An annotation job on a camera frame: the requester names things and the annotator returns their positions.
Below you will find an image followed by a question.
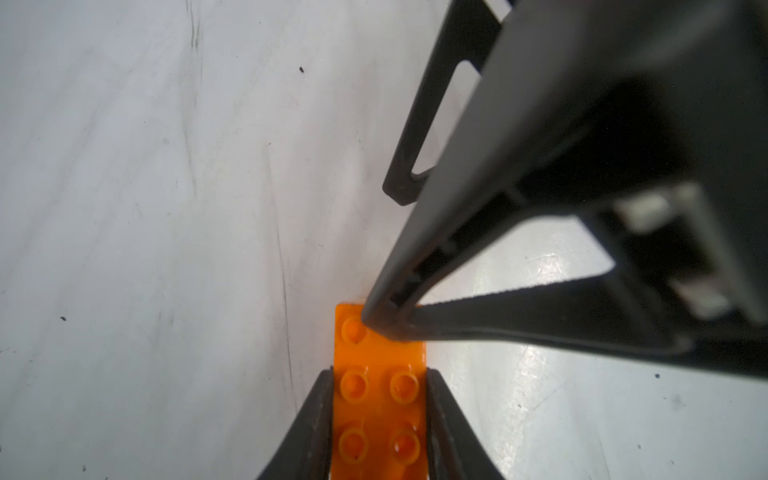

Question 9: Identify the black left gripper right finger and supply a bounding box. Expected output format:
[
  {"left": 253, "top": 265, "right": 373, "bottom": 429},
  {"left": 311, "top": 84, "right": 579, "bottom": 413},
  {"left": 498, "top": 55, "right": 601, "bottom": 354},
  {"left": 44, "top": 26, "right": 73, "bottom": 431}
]
[{"left": 426, "top": 368, "right": 504, "bottom": 480}]

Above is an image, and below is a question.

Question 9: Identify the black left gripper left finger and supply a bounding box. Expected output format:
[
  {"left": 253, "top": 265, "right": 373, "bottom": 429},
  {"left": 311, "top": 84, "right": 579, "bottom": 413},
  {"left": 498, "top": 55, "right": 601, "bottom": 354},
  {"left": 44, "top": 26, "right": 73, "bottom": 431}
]
[{"left": 257, "top": 368, "right": 334, "bottom": 480}]

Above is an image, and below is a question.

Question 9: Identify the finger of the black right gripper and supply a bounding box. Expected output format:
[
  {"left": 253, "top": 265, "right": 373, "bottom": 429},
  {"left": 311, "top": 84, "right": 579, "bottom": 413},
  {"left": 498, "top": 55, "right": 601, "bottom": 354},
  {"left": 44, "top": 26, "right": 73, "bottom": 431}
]
[
  {"left": 382, "top": 0, "right": 502, "bottom": 206},
  {"left": 362, "top": 1, "right": 767, "bottom": 378}
]

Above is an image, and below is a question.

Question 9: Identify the orange lego plate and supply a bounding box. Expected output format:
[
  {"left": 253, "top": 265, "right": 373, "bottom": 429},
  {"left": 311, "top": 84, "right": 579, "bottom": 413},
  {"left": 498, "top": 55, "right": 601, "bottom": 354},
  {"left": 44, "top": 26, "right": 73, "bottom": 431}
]
[{"left": 329, "top": 303, "right": 428, "bottom": 479}]

